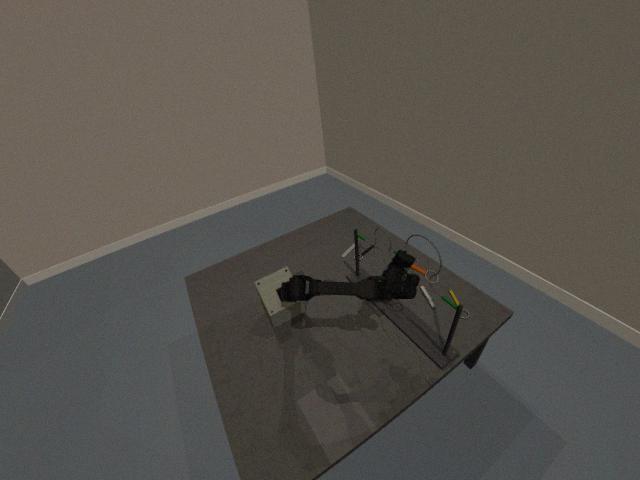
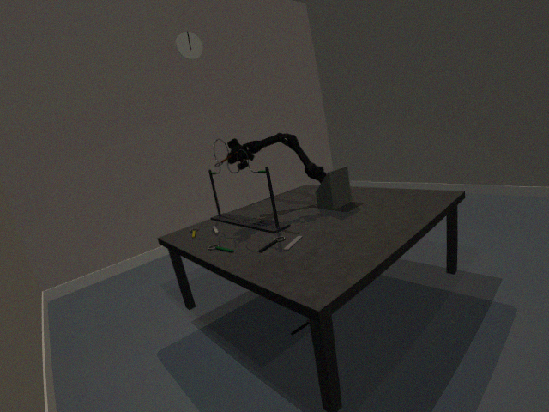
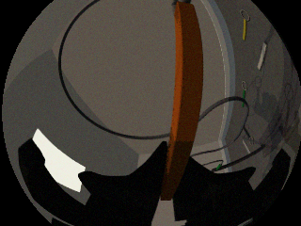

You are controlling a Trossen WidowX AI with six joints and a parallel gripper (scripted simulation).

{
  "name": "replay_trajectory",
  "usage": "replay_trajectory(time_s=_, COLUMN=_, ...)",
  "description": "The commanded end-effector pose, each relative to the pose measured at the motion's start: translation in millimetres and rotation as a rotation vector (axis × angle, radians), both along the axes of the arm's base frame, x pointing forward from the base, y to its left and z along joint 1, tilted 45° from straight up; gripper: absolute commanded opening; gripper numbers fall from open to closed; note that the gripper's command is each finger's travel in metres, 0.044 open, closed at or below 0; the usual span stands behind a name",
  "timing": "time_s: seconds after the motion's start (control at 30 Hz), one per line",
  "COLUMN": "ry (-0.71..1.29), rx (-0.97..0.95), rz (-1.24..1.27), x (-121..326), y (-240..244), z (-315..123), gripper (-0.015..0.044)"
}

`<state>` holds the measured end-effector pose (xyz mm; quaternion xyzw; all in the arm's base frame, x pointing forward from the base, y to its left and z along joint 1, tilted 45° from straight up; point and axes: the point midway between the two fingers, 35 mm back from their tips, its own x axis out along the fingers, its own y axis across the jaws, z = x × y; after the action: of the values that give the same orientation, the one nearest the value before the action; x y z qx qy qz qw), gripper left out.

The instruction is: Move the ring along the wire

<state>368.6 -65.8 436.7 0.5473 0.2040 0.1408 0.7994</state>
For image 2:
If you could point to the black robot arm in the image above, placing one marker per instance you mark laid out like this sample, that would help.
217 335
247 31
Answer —
314 171

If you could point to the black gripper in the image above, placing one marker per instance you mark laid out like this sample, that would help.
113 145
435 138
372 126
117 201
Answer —
241 154

